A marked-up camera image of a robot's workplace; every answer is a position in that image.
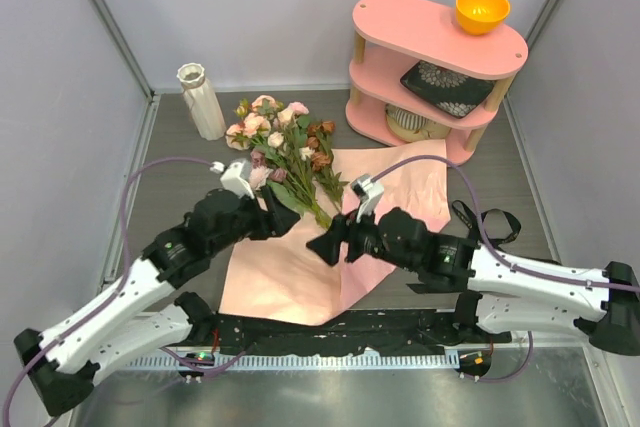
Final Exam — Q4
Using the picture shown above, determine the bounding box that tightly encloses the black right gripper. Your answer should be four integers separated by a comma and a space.
305, 201, 415, 273

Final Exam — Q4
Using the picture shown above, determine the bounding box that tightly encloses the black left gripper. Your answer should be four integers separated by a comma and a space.
210, 185, 300, 257

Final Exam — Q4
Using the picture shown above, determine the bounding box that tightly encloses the pink artificial flower bouquet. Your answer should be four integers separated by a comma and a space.
225, 95, 347, 229

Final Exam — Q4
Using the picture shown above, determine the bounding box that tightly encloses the black ribbon with gold lettering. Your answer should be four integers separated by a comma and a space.
451, 200, 522, 250

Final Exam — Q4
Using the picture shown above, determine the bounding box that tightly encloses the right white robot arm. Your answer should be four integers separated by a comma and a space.
306, 208, 639, 356

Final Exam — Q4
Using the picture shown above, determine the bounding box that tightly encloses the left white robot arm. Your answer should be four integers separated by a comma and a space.
14, 187, 300, 418

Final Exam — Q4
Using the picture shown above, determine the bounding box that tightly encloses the white ribbed ceramic vase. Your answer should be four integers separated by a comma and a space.
177, 63, 227, 141

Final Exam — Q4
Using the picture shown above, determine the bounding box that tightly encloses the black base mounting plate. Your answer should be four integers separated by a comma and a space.
213, 309, 511, 357

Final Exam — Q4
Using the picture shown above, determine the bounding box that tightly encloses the striped ceramic bowl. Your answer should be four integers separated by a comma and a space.
385, 104, 451, 142

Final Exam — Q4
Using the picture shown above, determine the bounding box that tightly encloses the pink three-tier shelf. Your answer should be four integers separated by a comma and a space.
346, 0, 528, 164

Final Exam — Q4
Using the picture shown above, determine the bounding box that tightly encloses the black floral square plate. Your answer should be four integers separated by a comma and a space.
400, 61, 495, 119

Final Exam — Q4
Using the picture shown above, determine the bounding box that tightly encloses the orange plastic bowl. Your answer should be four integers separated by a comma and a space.
455, 0, 511, 36

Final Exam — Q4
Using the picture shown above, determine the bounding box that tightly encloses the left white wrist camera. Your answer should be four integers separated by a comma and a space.
209, 159, 255, 199

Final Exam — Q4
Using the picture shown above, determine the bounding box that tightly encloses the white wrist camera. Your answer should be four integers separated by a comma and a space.
209, 159, 255, 199
350, 174, 384, 222

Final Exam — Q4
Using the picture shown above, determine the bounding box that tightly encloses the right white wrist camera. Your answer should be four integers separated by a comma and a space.
350, 174, 384, 222

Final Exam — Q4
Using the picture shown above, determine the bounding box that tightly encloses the white perforated cable duct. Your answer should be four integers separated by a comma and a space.
123, 349, 459, 372

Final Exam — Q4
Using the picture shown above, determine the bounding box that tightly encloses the aluminium frame rail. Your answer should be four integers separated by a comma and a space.
62, 310, 614, 353

